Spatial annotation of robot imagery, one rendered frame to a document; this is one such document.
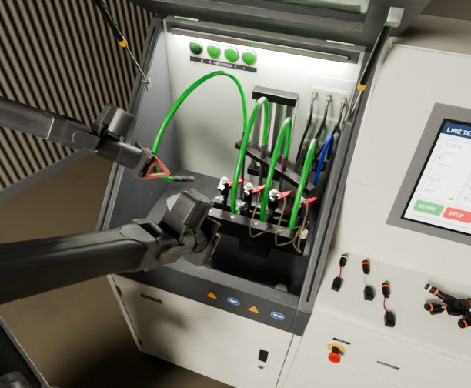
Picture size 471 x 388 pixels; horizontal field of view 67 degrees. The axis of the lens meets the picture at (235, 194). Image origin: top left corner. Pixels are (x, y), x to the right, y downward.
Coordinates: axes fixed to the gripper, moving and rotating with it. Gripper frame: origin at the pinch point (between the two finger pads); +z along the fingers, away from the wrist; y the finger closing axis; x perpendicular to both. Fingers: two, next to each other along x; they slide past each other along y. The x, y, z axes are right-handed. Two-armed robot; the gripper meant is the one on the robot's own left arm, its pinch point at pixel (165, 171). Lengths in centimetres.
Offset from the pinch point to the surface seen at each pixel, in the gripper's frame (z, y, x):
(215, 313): 36, -12, 35
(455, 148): 40, -43, -43
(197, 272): 19.8, -11.5, 21.9
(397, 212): 47, -37, -24
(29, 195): 15, 178, 98
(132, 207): 8.8, 22.6, 21.8
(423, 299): 61, -51, -7
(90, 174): 47, 180, 69
